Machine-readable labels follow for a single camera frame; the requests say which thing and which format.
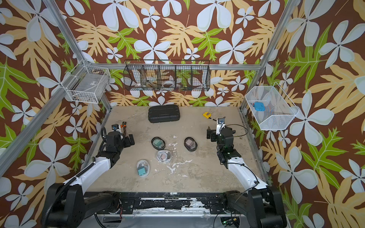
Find teal charger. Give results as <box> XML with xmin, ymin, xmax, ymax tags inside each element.
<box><xmin>137</xmin><ymin>167</ymin><xmax>146</xmax><ymax>176</ymax></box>
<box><xmin>154</xmin><ymin>140</ymin><xmax>163</xmax><ymax>148</ymax></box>

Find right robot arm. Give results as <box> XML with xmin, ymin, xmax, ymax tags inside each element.
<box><xmin>207</xmin><ymin>126</ymin><xmax>287</xmax><ymax>228</ymax></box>

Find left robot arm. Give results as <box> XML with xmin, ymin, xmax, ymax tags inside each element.
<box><xmin>41</xmin><ymin>131</ymin><xmax>135</xmax><ymax>228</ymax></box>

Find yellow tape measure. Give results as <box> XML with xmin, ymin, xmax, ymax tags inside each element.
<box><xmin>203</xmin><ymin>112</ymin><xmax>217</xmax><ymax>121</ymax></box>

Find orange black pliers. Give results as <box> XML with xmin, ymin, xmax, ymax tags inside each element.
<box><xmin>120</xmin><ymin>121</ymin><xmax>126</xmax><ymax>135</ymax></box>

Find black hard case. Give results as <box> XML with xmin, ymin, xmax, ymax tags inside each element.
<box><xmin>148</xmin><ymin>104</ymin><xmax>181</xmax><ymax>123</ymax></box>

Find blue object in basket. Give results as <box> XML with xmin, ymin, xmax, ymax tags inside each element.
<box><xmin>253</xmin><ymin>102</ymin><xmax>266</xmax><ymax>112</ymax></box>

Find white mesh basket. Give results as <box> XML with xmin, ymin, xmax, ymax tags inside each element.
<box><xmin>245</xmin><ymin>83</ymin><xmax>299</xmax><ymax>131</ymax></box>

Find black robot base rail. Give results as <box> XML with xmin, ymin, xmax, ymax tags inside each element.
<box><xmin>97</xmin><ymin>191</ymin><xmax>246</xmax><ymax>216</ymax></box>

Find white wire basket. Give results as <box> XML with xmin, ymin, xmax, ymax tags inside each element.
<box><xmin>62</xmin><ymin>60</ymin><xmax>111</xmax><ymax>104</ymax></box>

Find black wire basket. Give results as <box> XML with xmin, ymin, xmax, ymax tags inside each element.
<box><xmin>122</xmin><ymin>60</ymin><xmax>211</xmax><ymax>91</ymax></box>

